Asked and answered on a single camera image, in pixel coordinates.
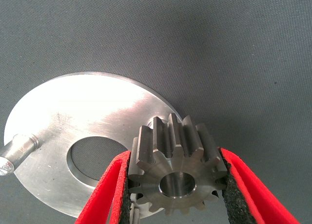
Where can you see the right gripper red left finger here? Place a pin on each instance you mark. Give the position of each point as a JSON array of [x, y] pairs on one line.
[[102, 199]]

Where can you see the round metal carrier plate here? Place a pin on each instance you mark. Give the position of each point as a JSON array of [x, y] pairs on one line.
[[73, 111]]

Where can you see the dark grey table cloth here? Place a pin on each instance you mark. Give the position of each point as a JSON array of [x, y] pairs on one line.
[[195, 38]]

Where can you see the small steel planetary gear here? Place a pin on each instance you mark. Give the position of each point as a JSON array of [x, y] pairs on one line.
[[151, 175]]

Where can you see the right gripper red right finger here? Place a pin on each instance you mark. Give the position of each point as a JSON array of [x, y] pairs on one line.
[[253, 199]]

